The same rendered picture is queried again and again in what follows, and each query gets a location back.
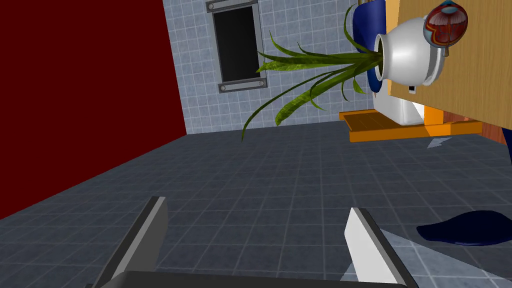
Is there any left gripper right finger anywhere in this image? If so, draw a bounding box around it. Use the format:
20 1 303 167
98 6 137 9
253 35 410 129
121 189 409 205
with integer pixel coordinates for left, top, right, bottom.
343 207 420 288

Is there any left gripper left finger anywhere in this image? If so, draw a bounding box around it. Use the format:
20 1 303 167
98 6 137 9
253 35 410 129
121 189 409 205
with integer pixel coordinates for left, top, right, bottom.
92 195 169 288

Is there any dark blue rug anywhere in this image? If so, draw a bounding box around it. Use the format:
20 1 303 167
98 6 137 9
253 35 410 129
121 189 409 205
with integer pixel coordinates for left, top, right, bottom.
415 210 512 247

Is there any orange wooden chair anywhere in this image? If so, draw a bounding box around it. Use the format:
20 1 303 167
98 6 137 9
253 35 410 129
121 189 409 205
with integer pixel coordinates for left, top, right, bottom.
339 104 483 144

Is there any green plant in white pot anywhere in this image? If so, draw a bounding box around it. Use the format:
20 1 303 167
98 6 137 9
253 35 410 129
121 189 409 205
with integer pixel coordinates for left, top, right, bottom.
241 3 446 143

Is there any light wooden table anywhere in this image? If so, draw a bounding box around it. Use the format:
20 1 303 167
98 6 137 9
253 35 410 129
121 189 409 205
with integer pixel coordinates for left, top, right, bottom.
384 0 512 131

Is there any red and blue eye model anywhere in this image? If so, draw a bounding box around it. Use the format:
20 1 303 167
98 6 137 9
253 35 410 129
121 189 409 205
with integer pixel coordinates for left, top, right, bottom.
423 0 469 57

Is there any dark window with grey frame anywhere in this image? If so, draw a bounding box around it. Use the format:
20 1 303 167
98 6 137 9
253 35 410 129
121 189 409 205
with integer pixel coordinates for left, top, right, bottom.
205 0 268 94

